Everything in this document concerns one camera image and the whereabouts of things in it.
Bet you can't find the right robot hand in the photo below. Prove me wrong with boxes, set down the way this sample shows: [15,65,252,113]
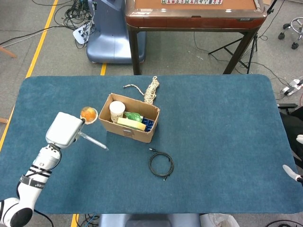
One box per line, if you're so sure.
[282,134,303,183]

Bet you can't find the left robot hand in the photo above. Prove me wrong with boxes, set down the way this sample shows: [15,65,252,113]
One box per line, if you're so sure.
[45,112,86,149]

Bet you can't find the clear plastic tube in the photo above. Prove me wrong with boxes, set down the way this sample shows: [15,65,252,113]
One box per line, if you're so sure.
[77,131,109,151]

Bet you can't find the brown cardboard box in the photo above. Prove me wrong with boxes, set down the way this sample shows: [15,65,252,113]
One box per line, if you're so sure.
[98,93,161,144]

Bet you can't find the yellow sponge block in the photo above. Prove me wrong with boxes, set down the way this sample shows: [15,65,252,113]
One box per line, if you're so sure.
[117,117,147,131]

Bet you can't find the black cable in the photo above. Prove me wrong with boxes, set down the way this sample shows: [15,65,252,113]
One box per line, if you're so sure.
[148,148,175,182]

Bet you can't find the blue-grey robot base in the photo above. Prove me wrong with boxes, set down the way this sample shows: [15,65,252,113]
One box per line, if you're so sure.
[86,0,147,64]

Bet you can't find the orange fruit jelly cup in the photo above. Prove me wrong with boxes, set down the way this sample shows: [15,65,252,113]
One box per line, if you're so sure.
[80,106,98,125]

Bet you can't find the black chair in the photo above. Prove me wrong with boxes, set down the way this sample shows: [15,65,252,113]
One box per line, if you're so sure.
[277,103,303,166]

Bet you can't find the white paper cup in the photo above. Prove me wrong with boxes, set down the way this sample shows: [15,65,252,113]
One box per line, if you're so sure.
[109,101,126,123]

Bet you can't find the green packet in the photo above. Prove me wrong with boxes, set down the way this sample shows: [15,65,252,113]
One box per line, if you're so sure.
[125,111,144,122]

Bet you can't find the blue felt table mat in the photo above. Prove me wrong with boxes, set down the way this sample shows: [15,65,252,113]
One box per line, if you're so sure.
[0,74,298,215]

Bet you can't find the blue packet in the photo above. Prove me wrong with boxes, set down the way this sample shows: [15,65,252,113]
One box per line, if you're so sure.
[142,118,155,132]

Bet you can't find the white plastic bag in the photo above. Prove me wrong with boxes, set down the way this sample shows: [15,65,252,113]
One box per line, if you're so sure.
[200,213,240,227]

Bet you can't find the white power strip with switches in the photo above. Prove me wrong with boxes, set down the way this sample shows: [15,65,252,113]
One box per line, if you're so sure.
[281,76,303,96]

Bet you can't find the slanted wooden leg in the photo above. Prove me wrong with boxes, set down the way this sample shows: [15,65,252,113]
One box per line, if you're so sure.
[0,46,18,59]

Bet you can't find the white power strip with plugs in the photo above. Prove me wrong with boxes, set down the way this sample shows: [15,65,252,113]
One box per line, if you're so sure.
[72,22,93,45]

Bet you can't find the grey robot torso base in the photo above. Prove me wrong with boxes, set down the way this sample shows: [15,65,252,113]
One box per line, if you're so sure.
[98,213,202,227]

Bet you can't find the black tripod stand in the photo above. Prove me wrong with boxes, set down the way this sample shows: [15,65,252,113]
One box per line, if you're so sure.
[208,33,258,74]

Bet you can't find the chrome stool with casters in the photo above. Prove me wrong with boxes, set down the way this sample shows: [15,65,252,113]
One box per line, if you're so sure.
[278,17,303,50]

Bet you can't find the brown mahjong table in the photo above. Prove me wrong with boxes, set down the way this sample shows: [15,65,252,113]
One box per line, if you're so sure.
[125,0,268,75]

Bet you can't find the face-up mahjong tile row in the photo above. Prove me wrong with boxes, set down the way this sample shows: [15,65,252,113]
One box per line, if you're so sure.
[161,0,223,5]

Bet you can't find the bundled beige rope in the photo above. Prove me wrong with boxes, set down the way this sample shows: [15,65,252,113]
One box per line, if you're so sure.
[123,76,160,105]

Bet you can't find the tangled black floor cables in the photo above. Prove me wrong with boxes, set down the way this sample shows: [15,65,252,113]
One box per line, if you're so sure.
[54,0,95,31]

